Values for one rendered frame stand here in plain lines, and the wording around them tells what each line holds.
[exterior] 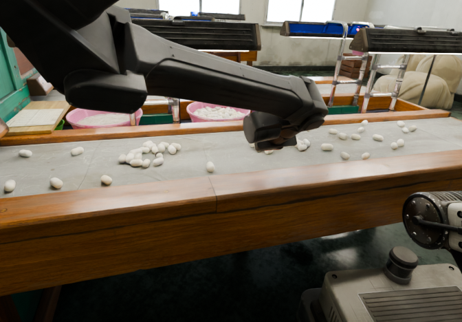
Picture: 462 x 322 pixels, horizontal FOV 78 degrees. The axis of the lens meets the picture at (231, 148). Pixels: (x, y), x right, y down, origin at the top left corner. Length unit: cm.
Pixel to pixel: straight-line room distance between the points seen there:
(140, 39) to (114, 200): 42
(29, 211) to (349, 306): 77
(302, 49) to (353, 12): 135
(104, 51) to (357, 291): 83
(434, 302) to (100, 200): 88
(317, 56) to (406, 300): 638
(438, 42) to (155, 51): 109
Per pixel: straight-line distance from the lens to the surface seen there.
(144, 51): 31
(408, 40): 118
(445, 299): 103
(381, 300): 93
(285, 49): 661
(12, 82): 132
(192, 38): 82
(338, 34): 167
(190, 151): 90
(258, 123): 54
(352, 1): 735
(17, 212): 71
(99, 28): 31
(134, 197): 66
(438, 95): 394
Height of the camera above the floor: 114
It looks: 26 degrees down
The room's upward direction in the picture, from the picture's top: 3 degrees clockwise
